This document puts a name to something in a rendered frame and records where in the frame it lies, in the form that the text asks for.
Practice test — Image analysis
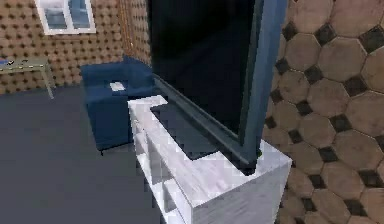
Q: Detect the black television set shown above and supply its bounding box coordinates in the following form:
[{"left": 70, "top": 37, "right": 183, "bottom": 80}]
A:
[{"left": 146, "top": 0, "right": 289, "bottom": 177}]

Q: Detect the white television stand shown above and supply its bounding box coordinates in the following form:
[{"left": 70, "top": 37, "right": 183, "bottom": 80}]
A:
[{"left": 127, "top": 94, "right": 293, "bottom": 224}]

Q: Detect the white paper on armchair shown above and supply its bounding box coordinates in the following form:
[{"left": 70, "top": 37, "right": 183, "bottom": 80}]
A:
[{"left": 109, "top": 81, "right": 127, "bottom": 92}]

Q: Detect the blue armchair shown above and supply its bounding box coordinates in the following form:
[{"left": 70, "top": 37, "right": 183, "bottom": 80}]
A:
[{"left": 79, "top": 55, "right": 156, "bottom": 156}]

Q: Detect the white framed window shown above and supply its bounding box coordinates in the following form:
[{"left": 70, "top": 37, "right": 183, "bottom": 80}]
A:
[{"left": 34, "top": 0, "right": 97, "bottom": 36}]

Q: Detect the grey-green table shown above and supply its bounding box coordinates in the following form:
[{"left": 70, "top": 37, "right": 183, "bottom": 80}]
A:
[{"left": 0, "top": 56, "right": 56, "bottom": 100}]

